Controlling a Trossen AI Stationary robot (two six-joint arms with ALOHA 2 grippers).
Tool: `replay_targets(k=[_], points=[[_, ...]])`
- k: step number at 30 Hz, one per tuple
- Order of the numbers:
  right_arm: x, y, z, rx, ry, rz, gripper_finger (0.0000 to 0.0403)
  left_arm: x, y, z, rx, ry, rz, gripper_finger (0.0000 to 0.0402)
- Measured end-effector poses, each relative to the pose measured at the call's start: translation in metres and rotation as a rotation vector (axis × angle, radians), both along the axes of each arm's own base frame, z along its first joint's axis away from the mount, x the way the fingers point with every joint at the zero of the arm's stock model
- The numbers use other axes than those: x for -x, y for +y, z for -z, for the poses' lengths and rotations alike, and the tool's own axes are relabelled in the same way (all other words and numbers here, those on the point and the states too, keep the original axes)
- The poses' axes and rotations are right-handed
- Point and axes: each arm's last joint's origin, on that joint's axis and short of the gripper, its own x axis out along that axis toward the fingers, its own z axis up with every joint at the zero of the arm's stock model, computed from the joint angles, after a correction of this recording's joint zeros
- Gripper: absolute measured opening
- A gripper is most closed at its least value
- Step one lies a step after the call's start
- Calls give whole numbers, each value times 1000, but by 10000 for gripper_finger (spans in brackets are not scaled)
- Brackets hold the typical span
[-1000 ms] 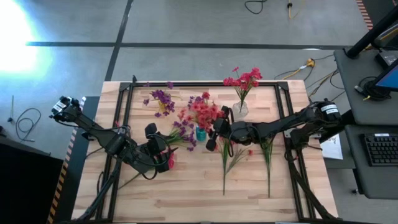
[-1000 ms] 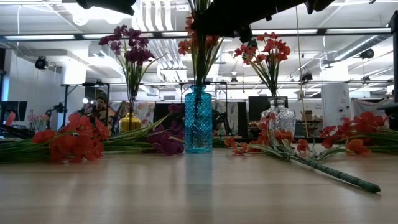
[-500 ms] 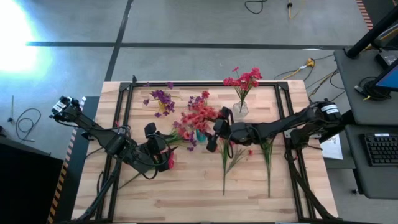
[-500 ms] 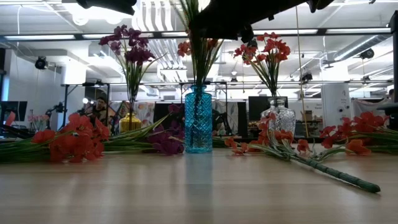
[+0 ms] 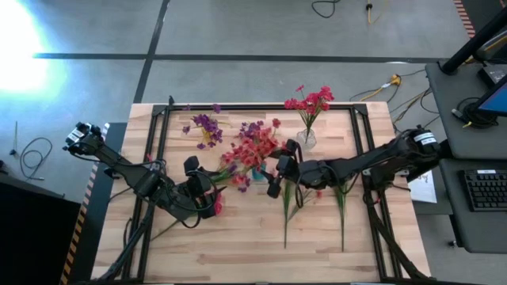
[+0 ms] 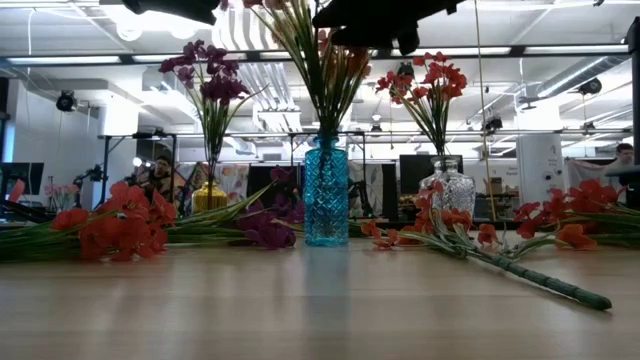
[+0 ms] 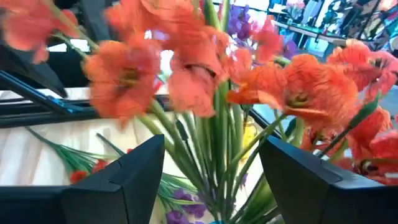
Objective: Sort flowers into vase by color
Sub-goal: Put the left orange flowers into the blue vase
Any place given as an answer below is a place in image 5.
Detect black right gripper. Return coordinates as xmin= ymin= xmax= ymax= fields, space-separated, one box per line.
xmin=259 ymin=139 xmax=320 ymax=199

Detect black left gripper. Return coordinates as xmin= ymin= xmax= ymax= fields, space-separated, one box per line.
xmin=180 ymin=155 xmax=227 ymax=220

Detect red artificial flower bunch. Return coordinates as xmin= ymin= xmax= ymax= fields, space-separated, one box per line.
xmin=334 ymin=184 xmax=352 ymax=253
xmin=284 ymin=84 xmax=336 ymax=143
xmin=149 ymin=192 xmax=225 ymax=241

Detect clear cut glass vase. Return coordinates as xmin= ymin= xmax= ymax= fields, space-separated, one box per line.
xmin=295 ymin=128 xmax=318 ymax=151

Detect black mat hazard stripe edge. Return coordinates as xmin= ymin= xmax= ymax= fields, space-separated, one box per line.
xmin=59 ymin=121 xmax=128 ymax=285

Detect white paper sheet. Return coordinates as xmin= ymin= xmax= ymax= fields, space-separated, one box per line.
xmin=406 ymin=169 xmax=438 ymax=204

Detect large black box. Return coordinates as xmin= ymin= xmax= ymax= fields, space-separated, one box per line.
xmin=0 ymin=160 xmax=82 ymax=285

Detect grey desk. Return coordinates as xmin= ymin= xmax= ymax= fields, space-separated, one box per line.
xmin=437 ymin=158 xmax=507 ymax=254
xmin=425 ymin=61 xmax=507 ymax=160

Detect black computer keyboard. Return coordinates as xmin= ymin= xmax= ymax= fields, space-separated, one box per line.
xmin=461 ymin=169 xmax=507 ymax=213

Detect black stand pole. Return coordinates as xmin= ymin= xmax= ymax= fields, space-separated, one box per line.
xmin=440 ymin=6 xmax=507 ymax=76

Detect monitor with blue screen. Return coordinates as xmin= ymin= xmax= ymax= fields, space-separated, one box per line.
xmin=475 ymin=74 xmax=507 ymax=118

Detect red white striped tape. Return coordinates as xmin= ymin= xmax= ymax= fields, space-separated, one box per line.
xmin=452 ymin=0 xmax=476 ymax=40

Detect grey yellow equipment box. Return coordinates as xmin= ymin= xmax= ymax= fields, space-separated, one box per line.
xmin=475 ymin=27 xmax=507 ymax=64

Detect black aluminium table frame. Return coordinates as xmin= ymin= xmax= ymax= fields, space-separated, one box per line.
xmin=120 ymin=103 xmax=405 ymax=283

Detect black strut with cables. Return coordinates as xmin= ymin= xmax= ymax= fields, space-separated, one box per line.
xmin=362 ymin=189 xmax=433 ymax=282
xmin=97 ymin=189 xmax=158 ymax=282

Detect yellow extension cord plug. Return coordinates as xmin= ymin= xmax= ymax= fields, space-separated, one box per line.
xmin=358 ymin=73 xmax=403 ymax=103

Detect curved black floor cable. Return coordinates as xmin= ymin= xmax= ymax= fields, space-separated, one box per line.
xmin=311 ymin=0 xmax=342 ymax=19

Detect tangled black floor cables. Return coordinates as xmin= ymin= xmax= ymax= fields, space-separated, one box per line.
xmin=348 ymin=69 xmax=443 ymax=142

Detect looped black floor cable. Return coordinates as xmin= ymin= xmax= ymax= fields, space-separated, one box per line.
xmin=10 ymin=120 xmax=54 ymax=182

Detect thin yellow floor cable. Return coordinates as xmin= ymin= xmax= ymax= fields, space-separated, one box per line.
xmin=366 ymin=0 xmax=387 ymax=25

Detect black desk cable tangle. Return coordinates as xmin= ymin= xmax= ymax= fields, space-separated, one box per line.
xmin=451 ymin=97 xmax=500 ymax=130

